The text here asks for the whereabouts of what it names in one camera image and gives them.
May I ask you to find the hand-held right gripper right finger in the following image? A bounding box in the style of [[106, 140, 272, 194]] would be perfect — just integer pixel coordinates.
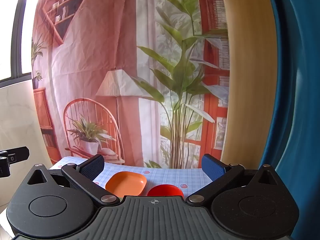
[[185, 154, 286, 206]]

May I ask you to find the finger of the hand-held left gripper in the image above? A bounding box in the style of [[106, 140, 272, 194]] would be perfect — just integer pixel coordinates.
[[0, 146, 30, 165]]

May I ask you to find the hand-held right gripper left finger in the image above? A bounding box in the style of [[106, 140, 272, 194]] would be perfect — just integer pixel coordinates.
[[26, 154, 120, 207]]

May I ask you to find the orange square plate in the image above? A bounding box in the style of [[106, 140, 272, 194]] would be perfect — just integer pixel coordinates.
[[105, 171, 147, 197]]

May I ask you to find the red bowl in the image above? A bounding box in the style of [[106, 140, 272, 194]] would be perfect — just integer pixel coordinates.
[[147, 184, 184, 198]]

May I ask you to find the plaid bear print tablecloth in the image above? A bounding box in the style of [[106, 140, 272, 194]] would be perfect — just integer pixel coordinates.
[[48, 156, 213, 198]]

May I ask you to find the wooden panel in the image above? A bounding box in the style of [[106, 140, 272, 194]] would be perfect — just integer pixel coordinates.
[[219, 0, 279, 171]]

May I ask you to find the printed room scene backdrop cloth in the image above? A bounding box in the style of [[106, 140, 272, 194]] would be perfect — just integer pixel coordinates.
[[31, 0, 231, 170]]

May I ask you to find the blue curtain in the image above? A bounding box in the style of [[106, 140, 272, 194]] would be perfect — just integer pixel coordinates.
[[259, 0, 320, 237]]

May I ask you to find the dark window frame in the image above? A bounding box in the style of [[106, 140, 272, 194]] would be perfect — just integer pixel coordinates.
[[0, 0, 34, 87]]

